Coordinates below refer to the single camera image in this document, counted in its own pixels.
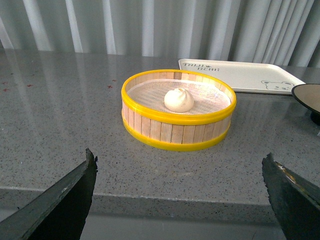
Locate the white steamer liner cloth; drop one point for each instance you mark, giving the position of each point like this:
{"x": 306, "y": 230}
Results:
{"x": 207, "y": 97}

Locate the yellow-rimmed bamboo steamer basket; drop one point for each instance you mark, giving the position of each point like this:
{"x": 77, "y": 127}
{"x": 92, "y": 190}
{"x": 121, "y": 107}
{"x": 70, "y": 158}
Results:
{"x": 173, "y": 131}

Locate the white steamed bun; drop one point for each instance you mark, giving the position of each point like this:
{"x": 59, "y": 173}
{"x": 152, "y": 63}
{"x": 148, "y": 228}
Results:
{"x": 179, "y": 100}

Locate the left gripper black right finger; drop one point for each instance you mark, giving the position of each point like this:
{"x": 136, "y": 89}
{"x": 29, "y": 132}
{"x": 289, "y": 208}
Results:
{"x": 294, "y": 200}

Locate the brown plate with black rim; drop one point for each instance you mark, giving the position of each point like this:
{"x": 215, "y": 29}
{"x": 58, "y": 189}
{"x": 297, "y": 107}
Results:
{"x": 308, "y": 95}

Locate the grey pleated curtain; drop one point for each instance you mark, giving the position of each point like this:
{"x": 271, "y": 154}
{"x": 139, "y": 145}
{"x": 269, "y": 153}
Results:
{"x": 280, "y": 32}

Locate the white bear-print tray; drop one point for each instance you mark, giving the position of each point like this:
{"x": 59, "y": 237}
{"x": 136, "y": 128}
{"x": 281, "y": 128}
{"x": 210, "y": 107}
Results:
{"x": 245, "y": 77}

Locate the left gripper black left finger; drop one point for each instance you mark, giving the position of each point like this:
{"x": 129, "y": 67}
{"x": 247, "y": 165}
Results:
{"x": 60, "y": 212}

